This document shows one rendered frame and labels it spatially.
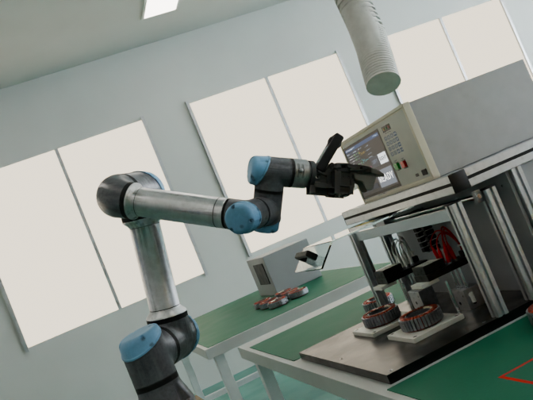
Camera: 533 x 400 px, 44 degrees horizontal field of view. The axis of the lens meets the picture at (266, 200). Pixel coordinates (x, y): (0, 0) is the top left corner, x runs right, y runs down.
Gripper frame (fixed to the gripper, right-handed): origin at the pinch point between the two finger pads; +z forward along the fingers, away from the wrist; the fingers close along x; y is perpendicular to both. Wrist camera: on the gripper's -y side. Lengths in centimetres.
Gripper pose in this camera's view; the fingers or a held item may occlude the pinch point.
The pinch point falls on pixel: (378, 172)
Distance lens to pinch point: 176.7
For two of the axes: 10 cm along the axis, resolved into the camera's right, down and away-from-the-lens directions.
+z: 9.7, 0.7, 2.4
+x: 2.5, -1.5, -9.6
